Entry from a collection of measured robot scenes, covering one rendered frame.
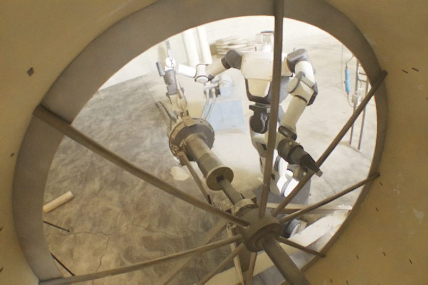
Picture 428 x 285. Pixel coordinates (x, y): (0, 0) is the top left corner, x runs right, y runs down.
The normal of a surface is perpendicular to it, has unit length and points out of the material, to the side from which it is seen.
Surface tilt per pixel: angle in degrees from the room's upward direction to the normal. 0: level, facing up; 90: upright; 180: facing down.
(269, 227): 90
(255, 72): 73
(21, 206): 90
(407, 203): 77
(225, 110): 90
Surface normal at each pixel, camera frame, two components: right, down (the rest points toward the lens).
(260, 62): -0.66, 0.22
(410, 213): -0.93, 0.09
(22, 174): 0.36, 0.40
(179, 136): 0.06, 0.22
